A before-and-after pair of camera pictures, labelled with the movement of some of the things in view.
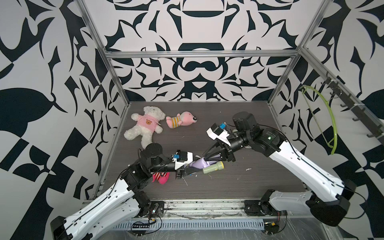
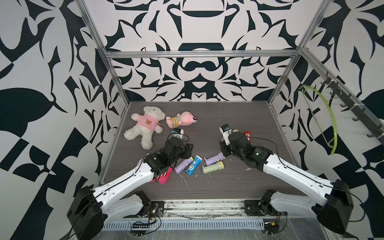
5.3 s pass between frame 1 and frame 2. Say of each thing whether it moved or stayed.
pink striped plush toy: stayed
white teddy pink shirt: stayed
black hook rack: stayed
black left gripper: moved
